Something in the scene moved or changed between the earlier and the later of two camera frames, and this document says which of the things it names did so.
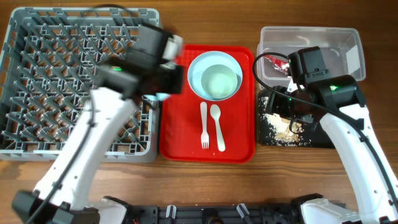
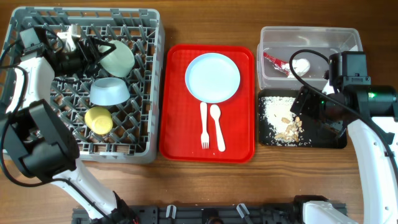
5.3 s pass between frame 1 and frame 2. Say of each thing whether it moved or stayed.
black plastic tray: stayed
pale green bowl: moved
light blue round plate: stayed
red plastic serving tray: stayed
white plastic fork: stayed
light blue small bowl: moved
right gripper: moved
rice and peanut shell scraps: stayed
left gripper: moved
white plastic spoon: stayed
